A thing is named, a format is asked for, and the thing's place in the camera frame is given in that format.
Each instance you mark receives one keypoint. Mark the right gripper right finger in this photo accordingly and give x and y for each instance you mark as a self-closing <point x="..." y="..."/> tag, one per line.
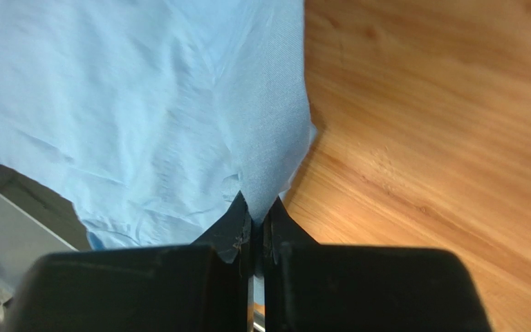
<point x="315" y="287"/>

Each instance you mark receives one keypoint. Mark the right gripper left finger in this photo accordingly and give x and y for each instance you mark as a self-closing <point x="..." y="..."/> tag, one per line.
<point x="203" y="286"/>

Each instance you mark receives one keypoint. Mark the light blue long sleeve shirt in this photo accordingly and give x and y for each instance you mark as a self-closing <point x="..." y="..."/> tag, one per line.
<point x="151" y="116"/>

